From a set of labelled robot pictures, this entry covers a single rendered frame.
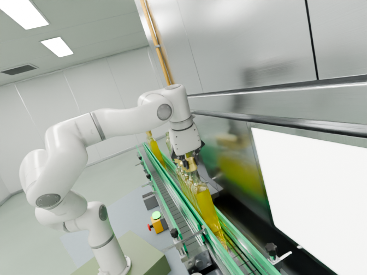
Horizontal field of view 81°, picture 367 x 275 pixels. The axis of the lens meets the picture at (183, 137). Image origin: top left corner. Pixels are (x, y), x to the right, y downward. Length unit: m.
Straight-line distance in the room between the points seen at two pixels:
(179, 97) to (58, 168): 0.36
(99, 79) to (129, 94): 0.89
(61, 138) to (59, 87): 6.20
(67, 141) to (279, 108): 0.48
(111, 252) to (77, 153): 0.51
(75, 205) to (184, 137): 0.41
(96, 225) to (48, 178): 0.35
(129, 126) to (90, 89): 6.09
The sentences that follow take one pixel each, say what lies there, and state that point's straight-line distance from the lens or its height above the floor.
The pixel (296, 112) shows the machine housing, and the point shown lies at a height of 1.35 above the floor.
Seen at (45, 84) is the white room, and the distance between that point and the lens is 6.85.
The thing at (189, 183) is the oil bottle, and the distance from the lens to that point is 0.87.
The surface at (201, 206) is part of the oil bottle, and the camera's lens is 0.85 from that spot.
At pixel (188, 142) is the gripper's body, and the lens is 0.73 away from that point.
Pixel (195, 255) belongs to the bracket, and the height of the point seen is 0.88.
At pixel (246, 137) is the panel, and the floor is 1.27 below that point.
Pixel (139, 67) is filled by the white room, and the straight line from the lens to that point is 6.73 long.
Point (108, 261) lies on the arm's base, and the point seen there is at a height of 0.93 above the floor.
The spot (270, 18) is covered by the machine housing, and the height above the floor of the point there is 1.53.
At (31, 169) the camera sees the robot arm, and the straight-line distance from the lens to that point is 0.67.
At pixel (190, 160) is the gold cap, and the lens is 0.78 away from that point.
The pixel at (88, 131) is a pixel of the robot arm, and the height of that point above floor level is 1.42.
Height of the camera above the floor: 1.47
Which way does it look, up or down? 14 degrees down
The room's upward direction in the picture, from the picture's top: 18 degrees counter-clockwise
